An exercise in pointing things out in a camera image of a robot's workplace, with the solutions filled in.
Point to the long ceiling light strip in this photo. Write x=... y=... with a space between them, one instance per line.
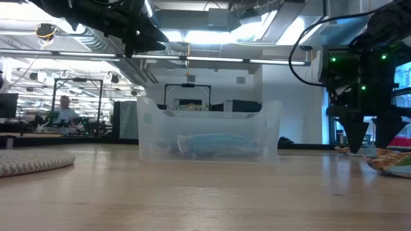
x=86 y=54

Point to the black robot station frame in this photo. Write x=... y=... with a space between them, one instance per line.
x=187 y=85
x=78 y=79

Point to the black equipment box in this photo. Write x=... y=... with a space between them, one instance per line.
x=247 y=106

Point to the clear plastic bin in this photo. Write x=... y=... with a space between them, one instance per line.
x=151 y=134

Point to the red box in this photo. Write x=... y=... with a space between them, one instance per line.
x=405 y=142

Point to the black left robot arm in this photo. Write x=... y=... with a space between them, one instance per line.
x=80 y=9

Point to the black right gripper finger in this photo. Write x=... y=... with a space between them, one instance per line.
x=387 y=131
x=354 y=131

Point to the black monitor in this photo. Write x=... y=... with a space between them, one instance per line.
x=8 y=106

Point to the person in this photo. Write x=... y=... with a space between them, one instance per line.
x=65 y=112

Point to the dark partition panel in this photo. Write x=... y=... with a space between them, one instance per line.
x=116 y=122

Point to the green yellow granola bar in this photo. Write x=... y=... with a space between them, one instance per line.
x=391 y=162

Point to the small black rounded object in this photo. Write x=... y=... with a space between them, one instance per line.
x=285 y=141

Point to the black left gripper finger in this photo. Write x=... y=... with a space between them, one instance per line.
x=152 y=33
x=149 y=47

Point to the white woven round mat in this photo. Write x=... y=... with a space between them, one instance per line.
x=32 y=162

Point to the silver ceiling duct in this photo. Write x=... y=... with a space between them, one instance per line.
x=93 y=43

